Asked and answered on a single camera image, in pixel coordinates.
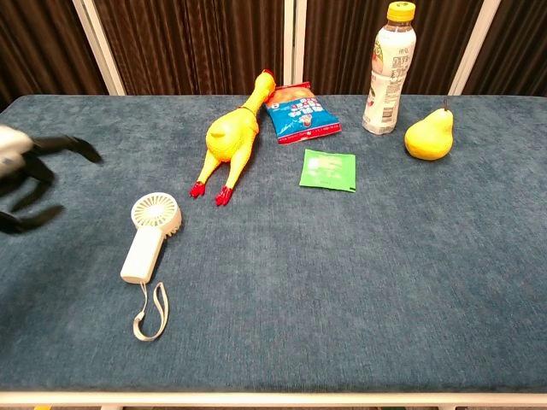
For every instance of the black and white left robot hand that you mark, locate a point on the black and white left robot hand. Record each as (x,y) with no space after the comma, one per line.
(13,149)

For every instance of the dark brown pleated curtain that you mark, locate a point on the dark brown pleated curtain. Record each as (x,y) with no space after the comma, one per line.
(342,42)
(42,47)
(517,47)
(192,47)

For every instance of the yellow rubber chicken toy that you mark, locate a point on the yellow rubber chicken toy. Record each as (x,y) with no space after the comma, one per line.
(233,136)

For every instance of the blue and orange snack bag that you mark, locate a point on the blue and orange snack bag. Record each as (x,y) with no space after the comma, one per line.
(301,115)

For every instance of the green sachet packet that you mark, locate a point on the green sachet packet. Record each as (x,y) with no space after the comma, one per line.
(328,168)

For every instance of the blue table cloth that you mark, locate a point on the blue table cloth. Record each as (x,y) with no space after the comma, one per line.
(320,277)

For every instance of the white bottle with yellow cap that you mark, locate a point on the white bottle with yellow cap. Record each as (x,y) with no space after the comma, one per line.
(386,85)

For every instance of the yellow pear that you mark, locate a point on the yellow pear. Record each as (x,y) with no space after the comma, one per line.
(429,136)

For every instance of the white partition post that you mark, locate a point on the white partition post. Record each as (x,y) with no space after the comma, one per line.
(474,47)
(294,42)
(100,47)

